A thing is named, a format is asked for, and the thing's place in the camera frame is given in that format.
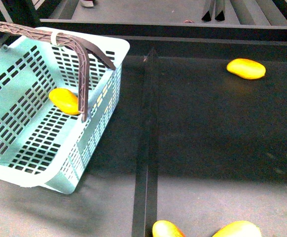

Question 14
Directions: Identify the yellow red mango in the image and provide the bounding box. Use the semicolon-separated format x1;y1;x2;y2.
152;220;185;237

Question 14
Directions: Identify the light blue plastic basket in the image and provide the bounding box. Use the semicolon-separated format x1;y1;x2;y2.
0;33;130;194

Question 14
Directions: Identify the brown basket handle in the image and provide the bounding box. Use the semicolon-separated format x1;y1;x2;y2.
0;21;116;122

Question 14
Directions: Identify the white zip tie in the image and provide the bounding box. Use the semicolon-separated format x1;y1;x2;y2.
50;31;64;47

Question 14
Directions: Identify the dark wooden display stand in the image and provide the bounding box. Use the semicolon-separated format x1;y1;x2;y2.
0;0;287;237

